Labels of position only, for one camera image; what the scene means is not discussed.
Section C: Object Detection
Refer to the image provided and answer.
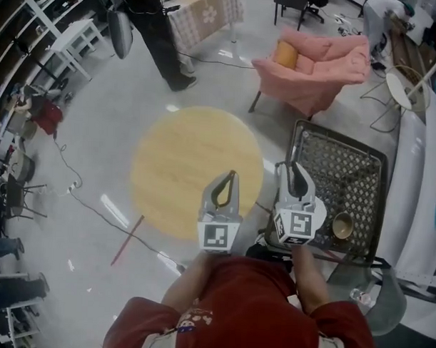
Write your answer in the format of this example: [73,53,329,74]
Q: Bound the black office chair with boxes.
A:
[272,0,327,31]

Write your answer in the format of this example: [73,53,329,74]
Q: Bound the orange cushion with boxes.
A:
[271,39,299,70]

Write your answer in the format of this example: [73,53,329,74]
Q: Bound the person's red shirt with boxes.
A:
[103,251,380,348]

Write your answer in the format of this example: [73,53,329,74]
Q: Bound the person's beige apron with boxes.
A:
[140,329,349,348]

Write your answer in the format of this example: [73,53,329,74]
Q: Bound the person's right forearm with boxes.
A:
[291,245,333,316]

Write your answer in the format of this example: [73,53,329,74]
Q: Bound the red bag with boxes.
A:
[30,98,65,136]

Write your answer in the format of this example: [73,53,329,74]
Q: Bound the person's black trousers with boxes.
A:
[245,241,295,273]

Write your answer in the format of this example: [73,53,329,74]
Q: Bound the black folding chair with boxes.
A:
[4,153,50,220]

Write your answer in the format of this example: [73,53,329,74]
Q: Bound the small white table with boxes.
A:
[48,17,109,83]

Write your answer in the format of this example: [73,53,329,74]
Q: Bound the brown bowl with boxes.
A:
[330,211,355,242]

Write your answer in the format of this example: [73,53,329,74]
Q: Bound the person's left forearm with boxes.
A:
[161,249,223,309]

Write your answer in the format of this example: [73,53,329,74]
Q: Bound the grey shell chair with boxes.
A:
[325,260,409,337]

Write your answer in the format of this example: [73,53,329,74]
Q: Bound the grey hanging seat pad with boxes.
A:
[106,8,135,61]

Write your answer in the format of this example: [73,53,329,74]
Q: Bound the white wire side table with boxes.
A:
[358,63,434,134]

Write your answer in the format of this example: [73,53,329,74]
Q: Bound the white wooden shelf unit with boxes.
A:
[0,0,88,105]

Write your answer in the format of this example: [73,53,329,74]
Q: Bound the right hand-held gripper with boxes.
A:
[272,160,321,247]

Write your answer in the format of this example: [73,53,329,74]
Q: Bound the pink armchair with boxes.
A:
[248,26,373,122]

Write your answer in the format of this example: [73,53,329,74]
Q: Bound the black floor cable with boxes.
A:
[49,135,191,273]

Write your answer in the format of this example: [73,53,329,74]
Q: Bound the clear water bottle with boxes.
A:
[348,288,375,307]

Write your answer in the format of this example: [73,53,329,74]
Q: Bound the checked cloth table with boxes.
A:
[163,0,246,70]

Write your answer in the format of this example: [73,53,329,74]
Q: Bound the black lattice cart basket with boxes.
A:
[263,117,391,267]

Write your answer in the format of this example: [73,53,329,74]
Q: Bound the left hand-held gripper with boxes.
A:
[196,168,245,255]

